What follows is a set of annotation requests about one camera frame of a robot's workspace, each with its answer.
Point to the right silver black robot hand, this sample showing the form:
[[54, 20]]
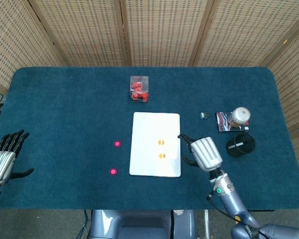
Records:
[[205, 154]]

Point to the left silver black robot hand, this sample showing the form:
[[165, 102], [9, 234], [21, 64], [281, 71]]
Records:
[[0, 164]]

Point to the orange disc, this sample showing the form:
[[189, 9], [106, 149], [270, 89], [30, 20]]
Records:
[[162, 156], [161, 142]]

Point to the pink disc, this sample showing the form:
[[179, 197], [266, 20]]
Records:
[[113, 171], [117, 144]]

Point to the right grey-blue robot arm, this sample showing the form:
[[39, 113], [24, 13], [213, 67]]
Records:
[[231, 199]]

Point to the white rectangular board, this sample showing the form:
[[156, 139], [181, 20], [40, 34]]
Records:
[[144, 144]]

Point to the clear box of red pieces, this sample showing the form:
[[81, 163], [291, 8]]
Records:
[[139, 94]]

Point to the black mesh pen cup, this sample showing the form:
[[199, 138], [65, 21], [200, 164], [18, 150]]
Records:
[[240, 145]]

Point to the small dark clip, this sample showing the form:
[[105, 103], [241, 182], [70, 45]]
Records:
[[203, 115]]

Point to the white-lidded clear snack jar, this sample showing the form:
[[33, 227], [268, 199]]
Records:
[[241, 115]]

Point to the silver metal table leg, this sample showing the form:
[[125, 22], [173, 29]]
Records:
[[206, 224]]

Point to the dark teal table mat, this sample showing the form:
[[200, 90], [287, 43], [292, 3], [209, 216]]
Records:
[[64, 99]]

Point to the grey-blue robot torso base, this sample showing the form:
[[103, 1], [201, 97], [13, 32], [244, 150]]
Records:
[[139, 224]]

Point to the woven bamboo folding screen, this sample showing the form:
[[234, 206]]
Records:
[[164, 30]]

